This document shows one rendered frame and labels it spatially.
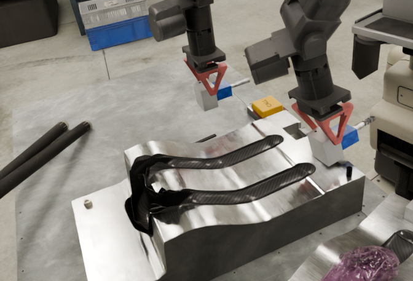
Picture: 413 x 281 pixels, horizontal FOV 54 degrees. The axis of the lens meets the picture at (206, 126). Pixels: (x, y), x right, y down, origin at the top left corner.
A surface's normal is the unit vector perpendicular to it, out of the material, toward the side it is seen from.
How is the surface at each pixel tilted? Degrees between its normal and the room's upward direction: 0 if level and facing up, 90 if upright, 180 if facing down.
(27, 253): 0
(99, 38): 91
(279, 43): 32
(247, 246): 90
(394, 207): 0
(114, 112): 0
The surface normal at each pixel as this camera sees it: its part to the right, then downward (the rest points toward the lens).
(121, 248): -0.14, -0.82
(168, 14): 0.48, 0.58
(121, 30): 0.31, 0.51
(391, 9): -0.80, 0.42
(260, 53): -0.32, -0.36
